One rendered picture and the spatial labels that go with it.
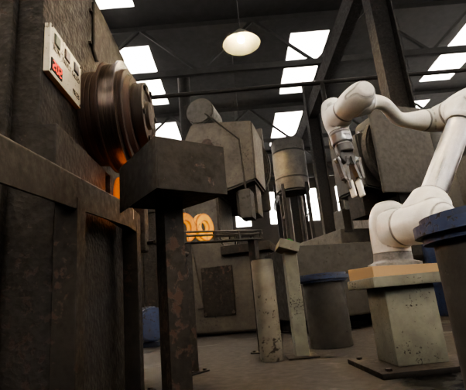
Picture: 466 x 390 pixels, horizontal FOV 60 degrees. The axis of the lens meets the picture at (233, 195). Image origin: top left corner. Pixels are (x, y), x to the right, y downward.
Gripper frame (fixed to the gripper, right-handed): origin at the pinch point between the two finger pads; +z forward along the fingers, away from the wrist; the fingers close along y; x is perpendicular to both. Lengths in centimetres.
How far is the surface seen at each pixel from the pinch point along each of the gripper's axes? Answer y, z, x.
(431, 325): 15, 57, -1
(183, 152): -83, -3, -32
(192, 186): -82, 7, -31
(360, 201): 228, -63, 239
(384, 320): 3, 52, 9
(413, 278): 8.7, 39.0, -6.0
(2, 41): -125, -55, -3
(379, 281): -3.5, 37.6, -1.2
